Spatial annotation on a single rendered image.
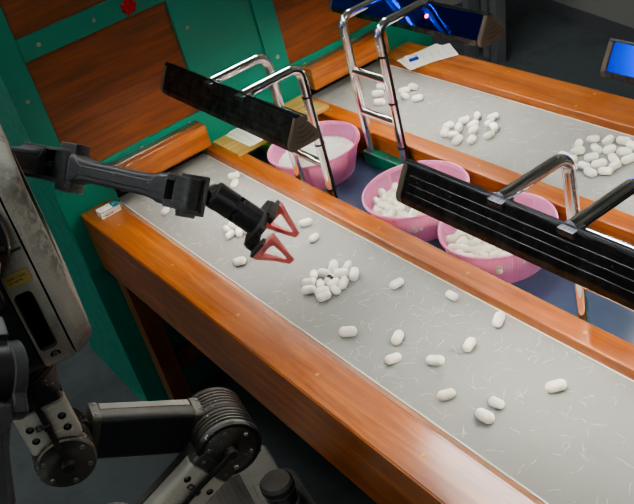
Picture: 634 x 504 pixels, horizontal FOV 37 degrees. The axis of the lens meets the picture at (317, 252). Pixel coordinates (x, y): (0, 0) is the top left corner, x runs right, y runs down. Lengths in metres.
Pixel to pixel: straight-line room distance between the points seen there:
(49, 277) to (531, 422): 0.84
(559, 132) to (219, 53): 0.99
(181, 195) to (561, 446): 0.85
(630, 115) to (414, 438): 1.16
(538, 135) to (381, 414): 1.05
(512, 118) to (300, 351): 1.02
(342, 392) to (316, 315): 0.29
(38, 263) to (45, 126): 1.25
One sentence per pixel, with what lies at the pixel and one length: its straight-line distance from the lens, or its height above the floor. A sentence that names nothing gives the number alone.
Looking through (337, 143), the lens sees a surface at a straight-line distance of 2.70.
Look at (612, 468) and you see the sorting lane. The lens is 1.61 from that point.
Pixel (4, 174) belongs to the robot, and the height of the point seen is 1.44.
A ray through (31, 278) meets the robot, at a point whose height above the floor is 1.29.
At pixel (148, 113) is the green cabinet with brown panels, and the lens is 2.73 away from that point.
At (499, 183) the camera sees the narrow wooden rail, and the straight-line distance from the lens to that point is 2.29.
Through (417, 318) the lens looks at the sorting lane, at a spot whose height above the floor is 0.74.
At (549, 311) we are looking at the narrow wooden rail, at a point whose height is 0.77.
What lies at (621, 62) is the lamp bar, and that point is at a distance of 2.04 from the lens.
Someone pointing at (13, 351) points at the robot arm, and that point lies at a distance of 1.20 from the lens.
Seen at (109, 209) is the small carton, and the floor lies 0.78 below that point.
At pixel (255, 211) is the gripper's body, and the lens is 1.90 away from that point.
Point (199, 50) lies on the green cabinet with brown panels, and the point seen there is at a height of 1.04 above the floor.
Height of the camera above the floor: 1.93
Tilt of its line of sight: 32 degrees down
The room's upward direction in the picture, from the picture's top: 16 degrees counter-clockwise
